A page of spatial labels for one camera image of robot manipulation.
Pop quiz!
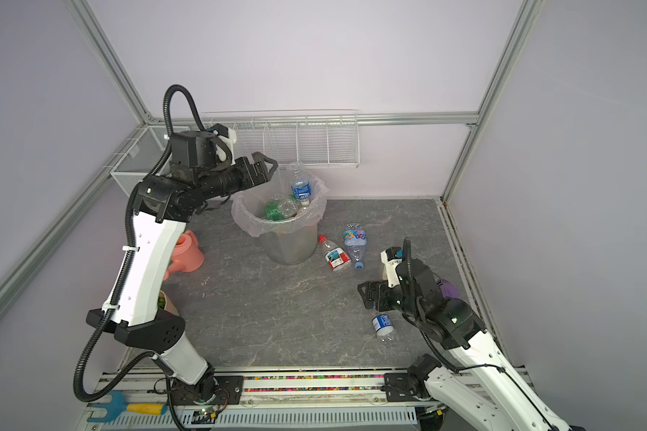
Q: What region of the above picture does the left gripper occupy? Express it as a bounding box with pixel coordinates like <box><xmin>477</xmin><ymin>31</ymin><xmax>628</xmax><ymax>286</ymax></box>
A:
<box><xmin>199</xmin><ymin>153</ymin><xmax>280</xmax><ymax>202</ymax></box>

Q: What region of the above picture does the small blue-cap water bottle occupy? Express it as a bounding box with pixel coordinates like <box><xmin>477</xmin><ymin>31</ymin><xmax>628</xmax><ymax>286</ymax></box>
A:
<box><xmin>371</xmin><ymin>314</ymin><xmax>397</xmax><ymax>343</ymax></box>

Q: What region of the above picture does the Pocari Sweat bottle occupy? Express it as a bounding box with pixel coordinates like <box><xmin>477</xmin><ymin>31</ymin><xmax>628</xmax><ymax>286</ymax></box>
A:
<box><xmin>291</xmin><ymin>169</ymin><xmax>312</xmax><ymax>208</ymax></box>

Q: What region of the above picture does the green soda bottle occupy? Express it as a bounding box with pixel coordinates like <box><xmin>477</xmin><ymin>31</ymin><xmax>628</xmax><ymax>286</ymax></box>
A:
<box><xmin>264</xmin><ymin>200</ymin><xmax>286</xmax><ymax>222</ymax></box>

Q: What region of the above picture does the red white label bottle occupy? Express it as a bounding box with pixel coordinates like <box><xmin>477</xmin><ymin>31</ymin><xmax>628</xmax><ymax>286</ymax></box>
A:
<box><xmin>318</xmin><ymin>235</ymin><xmax>350</xmax><ymax>271</ymax></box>

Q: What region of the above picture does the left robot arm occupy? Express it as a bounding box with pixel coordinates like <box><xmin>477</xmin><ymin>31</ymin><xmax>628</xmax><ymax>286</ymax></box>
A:
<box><xmin>73</xmin><ymin>84</ymin><xmax>279</xmax><ymax>403</ymax></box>

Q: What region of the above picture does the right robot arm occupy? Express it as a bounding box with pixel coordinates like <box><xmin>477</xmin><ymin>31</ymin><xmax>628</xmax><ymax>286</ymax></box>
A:
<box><xmin>358</xmin><ymin>239</ymin><xmax>573</xmax><ymax>430</ymax></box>

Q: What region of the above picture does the clear plastic bin liner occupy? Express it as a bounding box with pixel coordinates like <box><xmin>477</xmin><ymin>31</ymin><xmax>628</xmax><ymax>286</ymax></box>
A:
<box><xmin>231</xmin><ymin>169</ymin><xmax>329</xmax><ymax>237</ymax></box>

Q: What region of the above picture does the grey mesh trash bin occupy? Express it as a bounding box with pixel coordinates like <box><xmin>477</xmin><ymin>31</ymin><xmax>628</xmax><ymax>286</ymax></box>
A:
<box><xmin>255</xmin><ymin>172</ymin><xmax>323</xmax><ymax>266</ymax></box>

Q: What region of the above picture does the green label lime bottle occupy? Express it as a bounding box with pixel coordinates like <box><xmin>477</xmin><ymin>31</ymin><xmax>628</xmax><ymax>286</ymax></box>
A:
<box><xmin>278</xmin><ymin>195</ymin><xmax>302</xmax><ymax>219</ymax></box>

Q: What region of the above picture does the colourful label blue-cap bottle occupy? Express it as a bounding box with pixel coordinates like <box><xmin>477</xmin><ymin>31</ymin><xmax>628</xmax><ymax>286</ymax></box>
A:
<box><xmin>343</xmin><ymin>224</ymin><xmax>368</xmax><ymax>269</ymax></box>

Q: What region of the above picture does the small white mesh basket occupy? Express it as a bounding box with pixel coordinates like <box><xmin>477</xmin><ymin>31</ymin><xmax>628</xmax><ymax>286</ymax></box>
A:
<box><xmin>111</xmin><ymin>125</ymin><xmax>168</xmax><ymax>197</ymax></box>

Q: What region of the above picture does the pink watering can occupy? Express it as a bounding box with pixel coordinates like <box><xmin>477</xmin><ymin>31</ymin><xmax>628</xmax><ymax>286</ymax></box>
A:
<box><xmin>164</xmin><ymin>230</ymin><xmax>205</xmax><ymax>280</ymax></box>

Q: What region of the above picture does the bowl of green plant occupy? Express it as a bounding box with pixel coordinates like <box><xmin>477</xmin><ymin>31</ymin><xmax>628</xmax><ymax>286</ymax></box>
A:
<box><xmin>157</xmin><ymin>290</ymin><xmax>180</xmax><ymax>316</ymax></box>

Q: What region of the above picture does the blue yellow garden fork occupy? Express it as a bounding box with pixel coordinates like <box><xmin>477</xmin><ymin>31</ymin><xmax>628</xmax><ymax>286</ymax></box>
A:
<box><xmin>87</xmin><ymin>391</ymin><xmax>168</xmax><ymax>423</ymax></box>

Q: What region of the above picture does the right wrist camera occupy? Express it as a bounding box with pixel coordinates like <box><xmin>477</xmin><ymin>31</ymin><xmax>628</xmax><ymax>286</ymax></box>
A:
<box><xmin>380</xmin><ymin>247</ymin><xmax>404</xmax><ymax>288</ymax></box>

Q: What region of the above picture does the long white wire basket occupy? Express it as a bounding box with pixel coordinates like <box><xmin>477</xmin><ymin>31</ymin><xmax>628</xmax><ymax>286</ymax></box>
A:
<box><xmin>201</xmin><ymin>110</ymin><xmax>361</xmax><ymax>167</ymax></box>

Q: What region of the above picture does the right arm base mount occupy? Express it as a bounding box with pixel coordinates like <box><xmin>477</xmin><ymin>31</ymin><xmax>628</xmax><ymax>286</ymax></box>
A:
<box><xmin>382</xmin><ymin>373</ymin><xmax>427</xmax><ymax>402</ymax></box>

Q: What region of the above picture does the white slotted cable duct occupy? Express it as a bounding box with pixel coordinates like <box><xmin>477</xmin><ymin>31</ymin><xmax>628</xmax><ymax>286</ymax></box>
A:
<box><xmin>90</xmin><ymin>407</ymin><xmax>419</xmax><ymax>430</ymax></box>

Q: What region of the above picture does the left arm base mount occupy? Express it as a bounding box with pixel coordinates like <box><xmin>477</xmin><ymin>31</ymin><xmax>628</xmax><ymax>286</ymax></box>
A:
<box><xmin>170</xmin><ymin>375</ymin><xmax>244</xmax><ymax>406</ymax></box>

